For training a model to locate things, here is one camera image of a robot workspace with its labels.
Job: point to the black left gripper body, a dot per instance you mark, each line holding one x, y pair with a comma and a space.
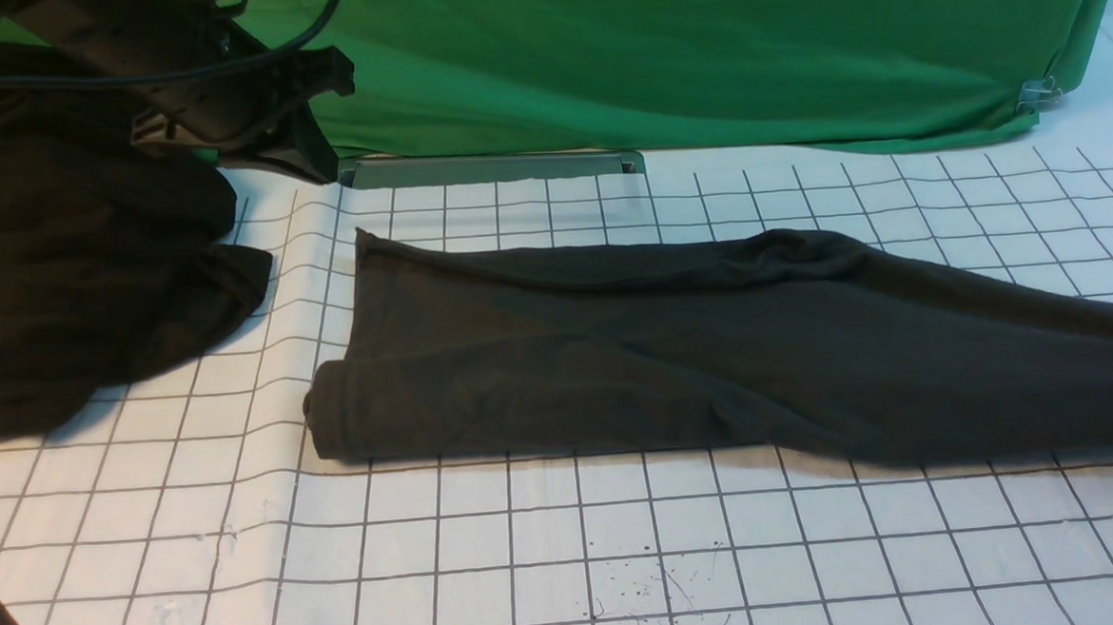
207, 84

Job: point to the gray long-sleeve top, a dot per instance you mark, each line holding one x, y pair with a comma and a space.
805, 340

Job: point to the black crumpled garment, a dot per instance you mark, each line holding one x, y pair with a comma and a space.
114, 265

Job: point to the white grid paper mat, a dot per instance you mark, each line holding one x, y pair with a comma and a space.
196, 498

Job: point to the green backdrop cloth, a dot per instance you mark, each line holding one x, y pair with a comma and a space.
468, 77

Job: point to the metal binder clip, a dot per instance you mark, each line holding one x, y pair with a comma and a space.
1034, 95

